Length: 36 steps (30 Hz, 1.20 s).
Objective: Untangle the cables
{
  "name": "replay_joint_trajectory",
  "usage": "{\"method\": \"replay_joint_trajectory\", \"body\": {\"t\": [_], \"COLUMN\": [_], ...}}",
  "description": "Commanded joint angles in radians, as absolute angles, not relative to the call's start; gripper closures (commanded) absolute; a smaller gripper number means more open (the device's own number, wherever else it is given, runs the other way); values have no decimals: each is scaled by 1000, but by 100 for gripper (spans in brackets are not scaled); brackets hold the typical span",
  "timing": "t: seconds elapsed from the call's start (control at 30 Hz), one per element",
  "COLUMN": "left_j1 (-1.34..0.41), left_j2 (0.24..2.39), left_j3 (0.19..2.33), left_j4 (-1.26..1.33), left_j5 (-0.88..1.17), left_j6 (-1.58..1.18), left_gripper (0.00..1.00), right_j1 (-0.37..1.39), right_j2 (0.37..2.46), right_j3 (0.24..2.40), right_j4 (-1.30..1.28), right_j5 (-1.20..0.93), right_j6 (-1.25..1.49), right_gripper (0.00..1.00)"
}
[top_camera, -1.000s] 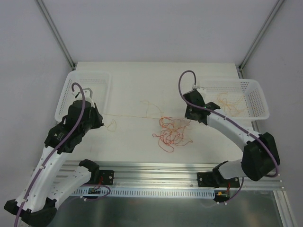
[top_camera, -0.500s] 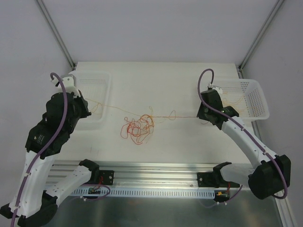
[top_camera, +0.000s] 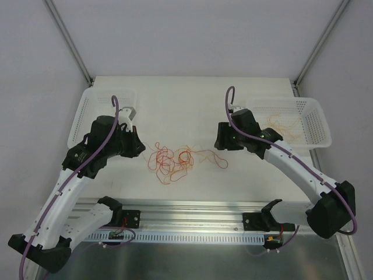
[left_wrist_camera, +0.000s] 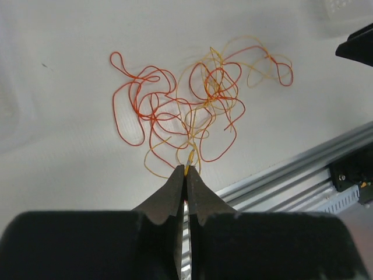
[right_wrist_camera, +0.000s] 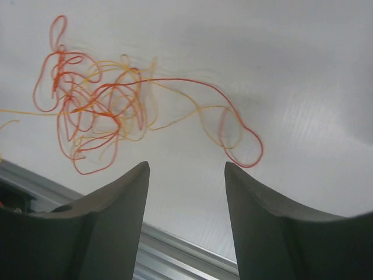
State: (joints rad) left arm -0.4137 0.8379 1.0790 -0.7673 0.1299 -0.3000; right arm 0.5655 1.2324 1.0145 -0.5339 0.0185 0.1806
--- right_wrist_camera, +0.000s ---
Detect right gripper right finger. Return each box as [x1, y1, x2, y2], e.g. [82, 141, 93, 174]
[224, 162, 372, 279]

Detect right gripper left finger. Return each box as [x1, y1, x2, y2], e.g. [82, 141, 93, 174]
[1, 162, 150, 279]

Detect orange wire bundle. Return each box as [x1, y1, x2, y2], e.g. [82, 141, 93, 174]
[33, 15, 265, 176]

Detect yellow wires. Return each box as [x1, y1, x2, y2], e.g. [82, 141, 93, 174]
[0, 55, 242, 164]

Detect aluminium mounting rail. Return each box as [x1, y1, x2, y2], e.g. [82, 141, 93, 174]
[1, 160, 239, 279]

